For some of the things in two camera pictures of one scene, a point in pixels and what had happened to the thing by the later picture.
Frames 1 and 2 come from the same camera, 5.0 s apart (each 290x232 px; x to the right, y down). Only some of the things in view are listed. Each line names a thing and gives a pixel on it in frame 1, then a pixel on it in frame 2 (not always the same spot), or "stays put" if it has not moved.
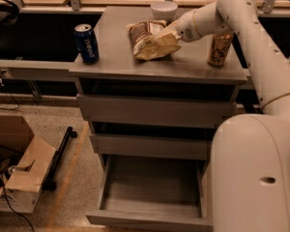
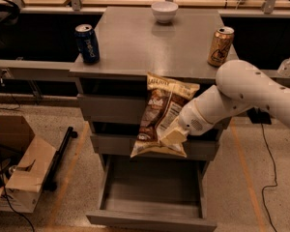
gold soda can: x=218 y=48 stays put
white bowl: x=164 y=10 stays put
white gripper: x=185 y=27 -> x=190 y=119
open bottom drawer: x=153 y=193 stays put
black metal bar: x=50 y=182 stays put
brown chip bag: x=144 y=41 -> x=162 y=102
